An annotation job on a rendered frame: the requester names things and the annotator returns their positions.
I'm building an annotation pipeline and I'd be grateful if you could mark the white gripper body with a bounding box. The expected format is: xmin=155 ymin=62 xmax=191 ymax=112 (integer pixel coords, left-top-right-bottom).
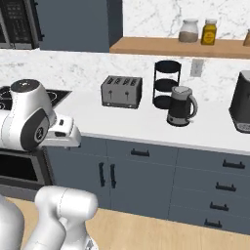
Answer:
xmin=41 ymin=126 xmax=82 ymax=148

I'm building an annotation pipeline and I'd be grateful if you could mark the steel oven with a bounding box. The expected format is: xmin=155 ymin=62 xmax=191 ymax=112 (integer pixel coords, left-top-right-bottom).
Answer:
xmin=0 ymin=146 xmax=55 ymax=201

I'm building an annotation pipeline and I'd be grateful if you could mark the silver four-slot toaster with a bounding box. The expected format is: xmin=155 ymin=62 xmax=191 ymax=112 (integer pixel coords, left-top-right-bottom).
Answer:
xmin=100 ymin=74 xmax=144 ymax=109

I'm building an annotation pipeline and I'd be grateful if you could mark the black microwave oven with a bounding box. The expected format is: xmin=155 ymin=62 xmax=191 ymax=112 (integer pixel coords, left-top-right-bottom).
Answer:
xmin=0 ymin=0 xmax=45 ymax=51

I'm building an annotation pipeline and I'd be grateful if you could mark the blue-grey drawer front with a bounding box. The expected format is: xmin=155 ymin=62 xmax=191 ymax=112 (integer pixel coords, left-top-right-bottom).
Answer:
xmin=46 ymin=135 xmax=108 ymax=158
xmin=169 ymin=187 xmax=250 ymax=220
xmin=172 ymin=166 xmax=250 ymax=200
xmin=167 ymin=204 xmax=250 ymax=236
xmin=176 ymin=147 xmax=250 ymax=179
xmin=105 ymin=139 xmax=180 ymax=167

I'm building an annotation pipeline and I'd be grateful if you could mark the blue-grey cupboard door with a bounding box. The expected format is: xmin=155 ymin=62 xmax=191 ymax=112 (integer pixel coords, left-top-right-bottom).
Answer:
xmin=107 ymin=157 xmax=178 ymax=221
xmin=47 ymin=149 xmax=110 ymax=210

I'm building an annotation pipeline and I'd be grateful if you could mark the black hob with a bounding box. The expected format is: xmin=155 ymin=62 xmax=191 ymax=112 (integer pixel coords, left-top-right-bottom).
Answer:
xmin=0 ymin=85 xmax=73 ymax=112

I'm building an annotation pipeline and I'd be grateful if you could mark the black and silver kettle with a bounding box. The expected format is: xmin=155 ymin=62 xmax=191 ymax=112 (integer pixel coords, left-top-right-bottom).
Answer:
xmin=166 ymin=85 xmax=199 ymax=128

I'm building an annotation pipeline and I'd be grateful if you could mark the glass jar with white lid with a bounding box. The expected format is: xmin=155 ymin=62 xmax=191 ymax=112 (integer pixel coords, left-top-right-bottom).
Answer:
xmin=178 ymin=18 xmax=200 ymax=44

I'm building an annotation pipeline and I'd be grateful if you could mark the yellow jar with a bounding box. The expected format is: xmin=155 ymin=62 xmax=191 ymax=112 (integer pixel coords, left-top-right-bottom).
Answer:
xmin=200 ymin=18 xmax=219 ymax=46

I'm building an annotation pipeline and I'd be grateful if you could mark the black coffee machine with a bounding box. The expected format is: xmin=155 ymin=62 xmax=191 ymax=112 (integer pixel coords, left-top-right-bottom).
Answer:
xmin=228 ymin=69 xmax=250 ymax=135

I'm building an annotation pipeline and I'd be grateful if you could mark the black door handle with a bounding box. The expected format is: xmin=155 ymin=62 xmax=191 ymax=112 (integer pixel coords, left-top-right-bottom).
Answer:
xmin=109 ymin=163 xmax=117 ymax=189
xmin=98 ymin=161 xmax=106 ymax=188

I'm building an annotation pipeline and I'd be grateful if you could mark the black drawer handle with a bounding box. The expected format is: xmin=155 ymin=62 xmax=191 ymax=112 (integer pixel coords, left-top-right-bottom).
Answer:
xmin=222 ymin=158 xmax=246 ymax=171
xmin=215 ymin=182 xmax=237 ymax=192
xmin=203 ymin=218 xmax=224 ymax=229
xmin=130 ymin=147 xmax=151 ymax=158
xmin=209 ymin=201 xmax=230 ymax=212

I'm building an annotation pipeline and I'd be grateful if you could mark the black tiered wire stand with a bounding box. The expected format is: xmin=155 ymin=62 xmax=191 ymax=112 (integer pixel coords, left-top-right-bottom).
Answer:
xmin=151 ymin=60 xmax=183 ymax=110

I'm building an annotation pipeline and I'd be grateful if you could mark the blue-grey wall cupboard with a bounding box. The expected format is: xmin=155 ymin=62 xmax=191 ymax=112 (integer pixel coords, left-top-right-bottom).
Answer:
xmin=34 ymin=0 xmax=124 ymax=54

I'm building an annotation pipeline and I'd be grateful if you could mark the wooden wall shelf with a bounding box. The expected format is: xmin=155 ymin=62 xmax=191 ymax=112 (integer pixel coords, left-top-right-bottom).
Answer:
xmin=108 ymin=36 xmax=250 ymax=61

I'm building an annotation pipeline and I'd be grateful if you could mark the white wall socket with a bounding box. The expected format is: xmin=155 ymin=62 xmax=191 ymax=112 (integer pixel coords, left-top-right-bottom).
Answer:
xmin=189 ymin=58 xmax=205 ymax=78

